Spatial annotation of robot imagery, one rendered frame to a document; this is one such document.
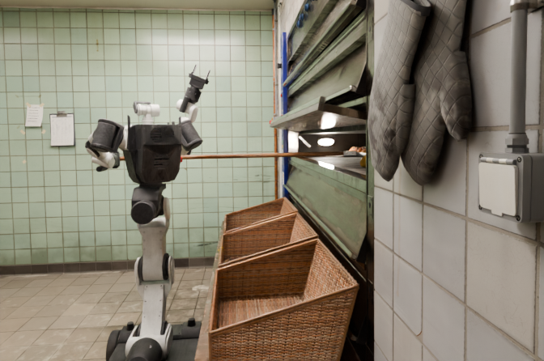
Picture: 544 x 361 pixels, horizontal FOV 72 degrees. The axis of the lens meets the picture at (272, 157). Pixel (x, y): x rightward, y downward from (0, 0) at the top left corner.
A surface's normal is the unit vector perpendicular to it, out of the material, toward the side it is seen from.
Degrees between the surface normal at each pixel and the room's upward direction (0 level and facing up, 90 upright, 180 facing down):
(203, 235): 90
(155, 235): 86
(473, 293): 90
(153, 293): 62
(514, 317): 90
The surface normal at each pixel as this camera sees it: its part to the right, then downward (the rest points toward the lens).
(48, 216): 0.08, 0.05
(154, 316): 0.08, -0.42
